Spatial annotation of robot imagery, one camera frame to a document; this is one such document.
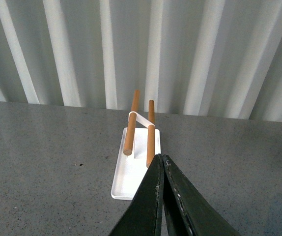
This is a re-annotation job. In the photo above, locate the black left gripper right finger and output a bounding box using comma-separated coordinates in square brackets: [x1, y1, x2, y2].
[163, 155, 240, 236]

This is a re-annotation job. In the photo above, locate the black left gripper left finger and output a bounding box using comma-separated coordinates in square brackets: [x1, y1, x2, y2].
[110, 154, 164, 236]

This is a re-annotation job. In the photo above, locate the white rack with wooden rods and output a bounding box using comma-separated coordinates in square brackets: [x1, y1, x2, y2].
[111, 89, 161, 200]

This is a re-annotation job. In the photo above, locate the white pleated curtain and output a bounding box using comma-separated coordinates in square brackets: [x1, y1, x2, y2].
[0, 0, 282, 122]

